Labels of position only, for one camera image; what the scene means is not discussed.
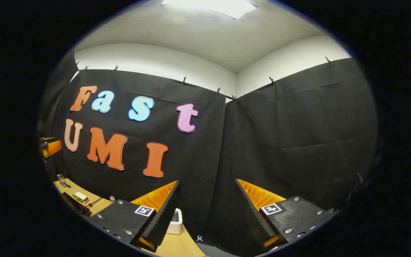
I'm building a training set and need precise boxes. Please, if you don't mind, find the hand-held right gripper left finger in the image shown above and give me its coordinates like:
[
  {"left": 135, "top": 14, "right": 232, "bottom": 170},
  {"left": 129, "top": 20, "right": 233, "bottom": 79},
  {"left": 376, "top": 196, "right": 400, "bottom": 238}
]
[{"left": 89, "top": 180, "right": 182, "bottom": 253}]

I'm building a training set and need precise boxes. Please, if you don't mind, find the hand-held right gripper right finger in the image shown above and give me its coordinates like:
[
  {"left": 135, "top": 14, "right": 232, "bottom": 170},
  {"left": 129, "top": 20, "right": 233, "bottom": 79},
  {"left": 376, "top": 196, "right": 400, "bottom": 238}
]
[{"left": 235, "top": 178, "right": 337, "bottom": 253}]

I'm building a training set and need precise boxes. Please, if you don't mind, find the black induction cooktop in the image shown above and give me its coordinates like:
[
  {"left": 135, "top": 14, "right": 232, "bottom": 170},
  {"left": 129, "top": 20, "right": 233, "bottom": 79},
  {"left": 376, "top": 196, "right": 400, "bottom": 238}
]
[{"left": 60, "top": 193, "right": 92, "bottom": 217}]

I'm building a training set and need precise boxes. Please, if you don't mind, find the white toaster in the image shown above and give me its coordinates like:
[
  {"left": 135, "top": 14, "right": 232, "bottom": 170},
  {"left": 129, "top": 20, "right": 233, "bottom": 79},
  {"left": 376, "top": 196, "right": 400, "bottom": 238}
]
[{"left": 166, "top": 208, "right": 183, "bottom": 235}]

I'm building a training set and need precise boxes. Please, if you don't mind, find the row of cloth clips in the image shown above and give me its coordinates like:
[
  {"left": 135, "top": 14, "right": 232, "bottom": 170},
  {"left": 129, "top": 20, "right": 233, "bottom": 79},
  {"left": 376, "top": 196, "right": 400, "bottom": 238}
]
[{"left": 75, "top": 56, "right": 334, "bottom": 104}]

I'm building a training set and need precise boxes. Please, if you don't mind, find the large ceiling light panel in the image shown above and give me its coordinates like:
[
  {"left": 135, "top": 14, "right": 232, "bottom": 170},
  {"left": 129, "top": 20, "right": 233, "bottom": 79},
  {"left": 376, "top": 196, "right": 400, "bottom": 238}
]
[{"left": 161, "top": 0, "right": 258, "bottom": 20}]

